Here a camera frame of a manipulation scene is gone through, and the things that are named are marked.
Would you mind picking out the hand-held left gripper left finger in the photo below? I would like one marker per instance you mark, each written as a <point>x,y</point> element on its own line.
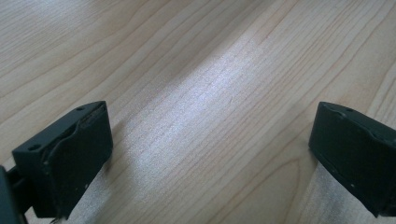
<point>71,161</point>

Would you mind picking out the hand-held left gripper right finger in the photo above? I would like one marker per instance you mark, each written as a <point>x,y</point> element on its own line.
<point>351,155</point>

